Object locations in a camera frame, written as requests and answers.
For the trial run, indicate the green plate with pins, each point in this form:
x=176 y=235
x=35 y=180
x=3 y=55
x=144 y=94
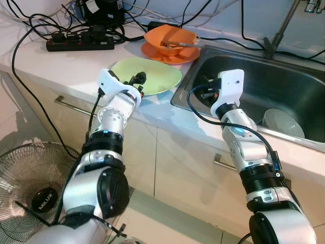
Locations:
x=162 y=76

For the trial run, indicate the white bowl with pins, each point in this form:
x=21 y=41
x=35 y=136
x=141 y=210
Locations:
x=282 y=124

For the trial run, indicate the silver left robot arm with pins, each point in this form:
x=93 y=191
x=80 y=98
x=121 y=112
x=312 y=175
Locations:
x=109 y=122

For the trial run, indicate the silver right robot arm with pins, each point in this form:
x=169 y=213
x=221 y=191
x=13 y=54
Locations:
x=254 y=152

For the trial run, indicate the beige kitchen cabinet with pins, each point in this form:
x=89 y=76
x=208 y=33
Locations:
x=177 y=168

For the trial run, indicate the metal spoon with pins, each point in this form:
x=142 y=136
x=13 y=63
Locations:
x=183 y=44

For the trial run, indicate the orange bowl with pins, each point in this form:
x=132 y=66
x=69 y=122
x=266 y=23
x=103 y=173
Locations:
x=167 y=33

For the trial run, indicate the black power strip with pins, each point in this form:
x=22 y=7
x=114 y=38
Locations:
x=76 y=43

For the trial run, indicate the stainless steel sink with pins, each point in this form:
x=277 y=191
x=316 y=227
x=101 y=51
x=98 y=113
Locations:
x=284 y=81

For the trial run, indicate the black charger box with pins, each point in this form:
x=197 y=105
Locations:
x=104 y=12

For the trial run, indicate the metal sink faucet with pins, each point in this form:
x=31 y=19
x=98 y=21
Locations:
x=283 y=28

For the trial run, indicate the metal floor fan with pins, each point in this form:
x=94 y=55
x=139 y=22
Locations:
x=25 y=173

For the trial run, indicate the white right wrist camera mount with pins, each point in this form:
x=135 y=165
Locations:
x=231 y=86

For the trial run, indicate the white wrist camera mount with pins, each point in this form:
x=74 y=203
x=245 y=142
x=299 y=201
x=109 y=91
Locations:
x=114 y=84
x=231 y=86

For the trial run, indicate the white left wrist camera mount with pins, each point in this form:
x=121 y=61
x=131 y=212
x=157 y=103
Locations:
x=114 y=84

